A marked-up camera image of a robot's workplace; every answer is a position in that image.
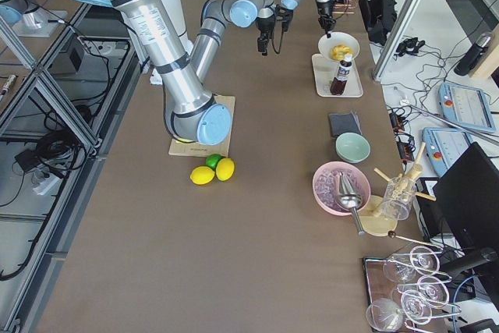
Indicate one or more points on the grey folded cloth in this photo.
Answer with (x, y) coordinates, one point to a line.
(341, 123)

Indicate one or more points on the wooden cutting board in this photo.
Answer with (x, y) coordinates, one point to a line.
(198, 150)

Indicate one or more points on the yellow lemon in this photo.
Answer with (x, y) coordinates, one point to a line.
(225, 169)
(202, 175)

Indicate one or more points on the yellow lemon left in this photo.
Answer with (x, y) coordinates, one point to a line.
(202, 175)

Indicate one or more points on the black water bottle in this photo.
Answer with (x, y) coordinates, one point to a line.
(469, 61)

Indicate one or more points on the green lime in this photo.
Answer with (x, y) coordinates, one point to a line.
(212, 160)

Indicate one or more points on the yellow lemon right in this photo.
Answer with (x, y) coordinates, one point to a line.
(225, 169)

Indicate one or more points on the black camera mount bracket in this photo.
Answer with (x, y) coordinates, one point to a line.
(284, 16)

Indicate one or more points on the mint green bowl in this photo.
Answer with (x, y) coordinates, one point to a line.
(352, 147)

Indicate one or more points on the black laptop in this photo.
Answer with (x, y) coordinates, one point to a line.
(467, 195)

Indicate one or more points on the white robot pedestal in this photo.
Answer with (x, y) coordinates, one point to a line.
(177, 27)

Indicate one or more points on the blue teach pendant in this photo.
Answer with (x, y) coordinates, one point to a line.
(444, 146)
(466, 106)

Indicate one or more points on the metal ice scoop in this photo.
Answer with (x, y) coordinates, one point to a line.
(349, 198)

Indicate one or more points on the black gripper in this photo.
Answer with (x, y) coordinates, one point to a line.
(323, 9)
(264, 25)

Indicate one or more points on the blue teach pendant upper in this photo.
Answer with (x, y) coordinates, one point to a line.
(466, 106)

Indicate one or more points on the yellow glazed donut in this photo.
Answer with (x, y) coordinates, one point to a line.
(339, 51)

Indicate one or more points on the clear glass mug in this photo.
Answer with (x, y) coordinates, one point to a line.
(398, 197)

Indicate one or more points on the white round plate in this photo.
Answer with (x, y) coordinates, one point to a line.
(326, 44)

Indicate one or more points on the pink bowl with ice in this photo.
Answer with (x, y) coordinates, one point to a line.
(325, 185)

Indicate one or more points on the wooden cup stand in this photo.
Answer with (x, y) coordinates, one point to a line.
(373, 220)

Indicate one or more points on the wine glass rack tray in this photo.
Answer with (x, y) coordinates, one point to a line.
(407, 291)

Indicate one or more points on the dark sauce bottle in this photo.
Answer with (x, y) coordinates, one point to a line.
(340, 79)

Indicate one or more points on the blue teach pendant lower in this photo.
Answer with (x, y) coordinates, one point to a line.
(444, 146)

